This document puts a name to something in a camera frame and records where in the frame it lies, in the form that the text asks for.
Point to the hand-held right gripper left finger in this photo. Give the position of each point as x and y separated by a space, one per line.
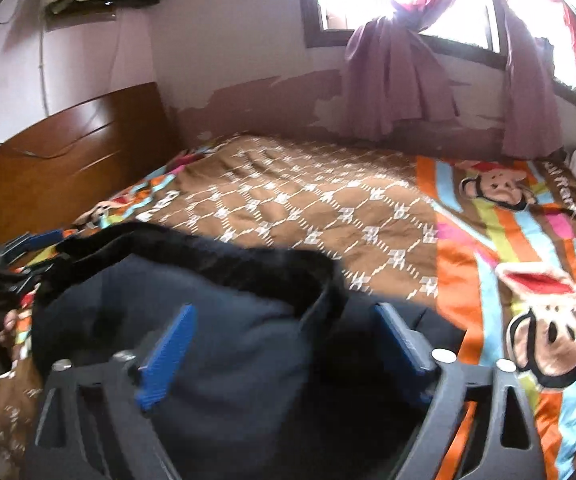
165 360

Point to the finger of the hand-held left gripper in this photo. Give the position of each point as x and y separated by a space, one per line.
27 279
42 241

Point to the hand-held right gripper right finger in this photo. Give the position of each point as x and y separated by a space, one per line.
403 355

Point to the dark navy padded jacket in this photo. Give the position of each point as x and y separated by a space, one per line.
248 335

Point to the person's left hand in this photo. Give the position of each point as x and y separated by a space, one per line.
10 327

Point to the wooden headboard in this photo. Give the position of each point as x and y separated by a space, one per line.
92 135

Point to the brown cartoon printed blanket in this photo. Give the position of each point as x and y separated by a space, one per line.
293 200

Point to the dark framed window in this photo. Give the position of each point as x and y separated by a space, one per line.
313 20

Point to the white wall pipe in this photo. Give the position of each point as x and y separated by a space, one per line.
45 70

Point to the wall air conditioner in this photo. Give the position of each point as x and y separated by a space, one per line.
87 10

